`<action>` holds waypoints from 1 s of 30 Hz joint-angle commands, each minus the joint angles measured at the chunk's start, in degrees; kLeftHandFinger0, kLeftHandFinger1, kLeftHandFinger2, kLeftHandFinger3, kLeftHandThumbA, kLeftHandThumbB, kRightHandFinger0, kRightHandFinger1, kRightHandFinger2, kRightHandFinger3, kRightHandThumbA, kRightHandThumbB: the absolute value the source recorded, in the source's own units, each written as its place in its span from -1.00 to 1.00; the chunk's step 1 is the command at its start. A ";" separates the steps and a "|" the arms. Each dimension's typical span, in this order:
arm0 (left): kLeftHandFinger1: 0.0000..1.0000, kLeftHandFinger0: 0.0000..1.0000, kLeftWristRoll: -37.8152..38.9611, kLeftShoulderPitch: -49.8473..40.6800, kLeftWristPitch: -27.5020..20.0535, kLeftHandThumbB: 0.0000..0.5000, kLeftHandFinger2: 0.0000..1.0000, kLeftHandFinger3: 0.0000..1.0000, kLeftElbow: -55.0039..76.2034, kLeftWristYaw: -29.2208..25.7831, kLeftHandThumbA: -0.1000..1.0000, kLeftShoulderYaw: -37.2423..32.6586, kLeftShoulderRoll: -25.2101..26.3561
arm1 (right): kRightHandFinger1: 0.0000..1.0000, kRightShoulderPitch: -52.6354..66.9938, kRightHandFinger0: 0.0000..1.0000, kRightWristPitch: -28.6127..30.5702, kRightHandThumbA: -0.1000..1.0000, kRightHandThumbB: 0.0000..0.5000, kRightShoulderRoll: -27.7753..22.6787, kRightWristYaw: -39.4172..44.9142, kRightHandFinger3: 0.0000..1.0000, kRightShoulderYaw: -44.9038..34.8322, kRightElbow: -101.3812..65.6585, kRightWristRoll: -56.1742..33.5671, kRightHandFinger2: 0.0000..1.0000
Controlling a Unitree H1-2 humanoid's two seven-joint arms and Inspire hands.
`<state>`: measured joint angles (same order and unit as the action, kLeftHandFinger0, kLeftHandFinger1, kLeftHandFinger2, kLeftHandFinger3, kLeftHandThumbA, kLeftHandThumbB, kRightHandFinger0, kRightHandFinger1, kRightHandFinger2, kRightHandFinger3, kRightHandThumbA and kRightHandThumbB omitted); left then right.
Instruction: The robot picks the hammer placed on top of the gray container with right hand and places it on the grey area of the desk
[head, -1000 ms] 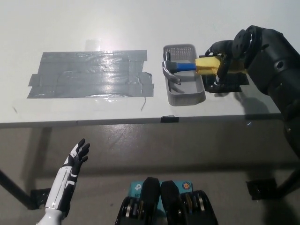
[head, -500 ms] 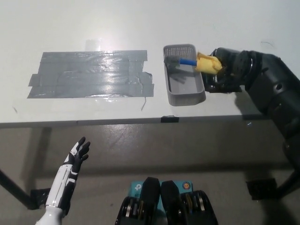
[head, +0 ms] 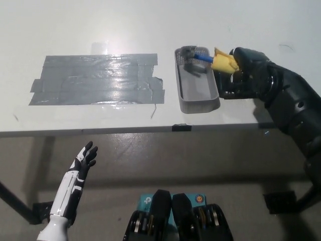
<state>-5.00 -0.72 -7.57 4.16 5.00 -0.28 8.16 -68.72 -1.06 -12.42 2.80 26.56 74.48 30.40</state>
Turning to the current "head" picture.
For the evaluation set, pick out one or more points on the black table leg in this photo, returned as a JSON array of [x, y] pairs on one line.
[[15, 202], [309, 197]]

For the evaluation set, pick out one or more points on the gray duct tape patch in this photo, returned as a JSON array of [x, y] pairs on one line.
[[95, 80]]

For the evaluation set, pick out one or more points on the gray perforated plastic container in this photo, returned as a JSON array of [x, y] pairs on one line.
[[198, 90]]

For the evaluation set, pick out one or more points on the black teal robot body blocks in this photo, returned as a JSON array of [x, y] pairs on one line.
[[180, 218]]

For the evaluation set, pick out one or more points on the blue hammer with yellow wrap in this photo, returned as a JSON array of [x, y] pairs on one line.
[[223, 62]]

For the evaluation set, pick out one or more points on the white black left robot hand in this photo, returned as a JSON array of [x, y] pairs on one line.
[[77, 173]]

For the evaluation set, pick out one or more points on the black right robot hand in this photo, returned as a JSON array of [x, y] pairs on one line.
[[253, 72]]

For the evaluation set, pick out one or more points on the black tape patch on desk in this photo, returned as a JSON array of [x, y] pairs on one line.
[[228, 86]]

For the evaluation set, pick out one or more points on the thin dark thread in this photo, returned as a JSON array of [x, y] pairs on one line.
[[153, 111]]

